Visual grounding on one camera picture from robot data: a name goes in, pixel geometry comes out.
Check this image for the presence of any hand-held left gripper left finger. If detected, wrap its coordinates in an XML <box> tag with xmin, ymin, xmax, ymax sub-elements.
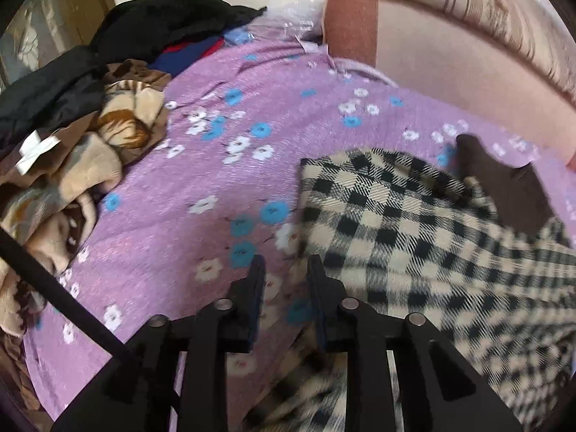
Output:
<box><xmin>51</xmin><ymin>255</ymin><xmax>267</xmax><ymax>432</ymax></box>

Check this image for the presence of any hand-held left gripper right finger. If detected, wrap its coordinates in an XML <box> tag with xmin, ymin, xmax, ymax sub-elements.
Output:
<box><xmin>307</xmin><ymin>254</ymin><xmax>525</xmax><ymax>432</ymax></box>

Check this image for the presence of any black and cream checked coat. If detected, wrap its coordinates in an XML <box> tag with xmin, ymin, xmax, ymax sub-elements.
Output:
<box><xmin>243</xmin><ymin>134</ymin><xmax>576</xmax><ymax>432</ymax></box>

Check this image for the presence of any purple floral bedsheet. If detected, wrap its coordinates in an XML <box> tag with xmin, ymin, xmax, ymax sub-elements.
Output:
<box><xmin>22</xmin><ymin>38</ymin><xmax>576</xmax><ymax>421</ymax></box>

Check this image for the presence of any black pole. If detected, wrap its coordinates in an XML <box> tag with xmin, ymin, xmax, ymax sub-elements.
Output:
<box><xmin>0</xmin><ymin>229</ymin><xmax>136</xmax><ymax>361</ymax></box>

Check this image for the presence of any brown and beige plush blanket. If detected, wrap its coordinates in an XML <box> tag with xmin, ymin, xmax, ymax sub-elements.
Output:
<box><xmin>0</xmin><ymin>59</ymin><xmax>172</xmax><ymax>415</ymax></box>

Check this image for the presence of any navy and red garment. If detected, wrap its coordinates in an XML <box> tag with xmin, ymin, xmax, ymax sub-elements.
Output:
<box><xmin>148</xmin><ymin>36</ymin><xmax>226</xmax><ymax>77</ymax></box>

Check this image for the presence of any white blanket label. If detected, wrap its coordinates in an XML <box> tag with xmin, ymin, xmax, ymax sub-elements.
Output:
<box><xmin>18</xmin><ymin>130</ymin><xmax>62</xmax><ymax>175</ymax></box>

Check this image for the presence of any clear plastic bag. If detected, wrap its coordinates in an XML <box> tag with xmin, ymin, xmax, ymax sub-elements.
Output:
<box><xmin>225</xmin><ymin>0</ymin><xmax>334</xmax><ymax>51</ymax></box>

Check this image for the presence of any pink and brown headboard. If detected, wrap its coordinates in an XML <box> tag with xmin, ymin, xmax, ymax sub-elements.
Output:
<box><xmin>324</xmin><ymin>0</ymin><xmax>576</xmax><ymax>163</ymax></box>

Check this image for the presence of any black garment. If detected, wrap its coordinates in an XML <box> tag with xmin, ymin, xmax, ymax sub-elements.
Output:
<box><xmin>90</xmin><ymin>0</ymin><xmax>268</xmax><ymax>61</ymax></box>

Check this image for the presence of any black jacket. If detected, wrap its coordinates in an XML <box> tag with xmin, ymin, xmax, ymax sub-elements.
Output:
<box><xmin>0</xmin><ymin>47</ymin><xmax>109</xmax><ymax>136</ymax></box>

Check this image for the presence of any wooden cabinet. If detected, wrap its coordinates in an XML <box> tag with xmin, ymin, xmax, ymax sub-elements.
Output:
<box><xmin>56</xmin><ymin>0</ymin><xmax>116</xmax><ymax>46</ymax></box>

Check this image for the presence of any striped beige cushion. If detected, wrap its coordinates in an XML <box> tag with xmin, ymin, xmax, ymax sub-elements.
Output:
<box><xmin>351</xmin><ymin>0</ymin><xmax>576</xmax><ymax>96</ymax></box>

